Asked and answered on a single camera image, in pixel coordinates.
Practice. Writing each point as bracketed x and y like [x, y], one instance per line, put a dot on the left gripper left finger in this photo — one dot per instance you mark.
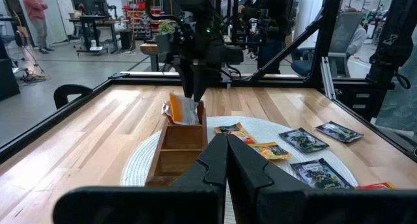
[208, 185]

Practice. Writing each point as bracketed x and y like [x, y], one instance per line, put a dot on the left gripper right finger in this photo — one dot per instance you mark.
[254, 191]

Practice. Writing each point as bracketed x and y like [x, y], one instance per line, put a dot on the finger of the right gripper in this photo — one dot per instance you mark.
[202, 84]
[186, 79]

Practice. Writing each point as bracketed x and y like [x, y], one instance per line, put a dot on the white orange tea sachet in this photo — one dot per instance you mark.
[184, 111]
[166, 109]

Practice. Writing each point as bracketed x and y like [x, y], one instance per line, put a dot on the wooden three-compartment box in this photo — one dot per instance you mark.
[182, 137]

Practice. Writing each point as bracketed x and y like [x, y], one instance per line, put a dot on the dark blue tea sachet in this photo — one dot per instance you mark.
[317, 173]
[303, 140]

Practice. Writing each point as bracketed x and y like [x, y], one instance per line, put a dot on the silver packet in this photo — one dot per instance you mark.
[339, 131]

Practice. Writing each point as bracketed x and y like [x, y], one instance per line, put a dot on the green background plant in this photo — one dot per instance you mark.
[166, 27]

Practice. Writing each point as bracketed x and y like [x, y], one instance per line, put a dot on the wooden top stool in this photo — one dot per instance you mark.
[149, 48]

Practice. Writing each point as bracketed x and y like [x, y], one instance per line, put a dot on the white round woven placemat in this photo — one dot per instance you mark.
[264, 126]

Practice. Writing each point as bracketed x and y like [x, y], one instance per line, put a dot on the shelf with red bins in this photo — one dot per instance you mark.
[140, 19]

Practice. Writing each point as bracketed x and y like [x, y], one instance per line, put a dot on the black waste bin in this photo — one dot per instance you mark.
[125, 40]

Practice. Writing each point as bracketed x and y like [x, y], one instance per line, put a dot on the person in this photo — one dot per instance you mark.
[36, 12]
[356, 38]
[273, 22]
[79, 10]

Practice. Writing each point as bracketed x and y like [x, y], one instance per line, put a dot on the black workshop desk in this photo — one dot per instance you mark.
[94, 20]

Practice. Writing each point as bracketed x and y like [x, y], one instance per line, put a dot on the grey office chair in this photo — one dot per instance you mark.
[342, 32]

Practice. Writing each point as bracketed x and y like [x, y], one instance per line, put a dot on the black floor box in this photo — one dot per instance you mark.
[8, 80]

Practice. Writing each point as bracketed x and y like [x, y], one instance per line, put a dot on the black aluminium rig frame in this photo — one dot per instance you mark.
[322, 38]

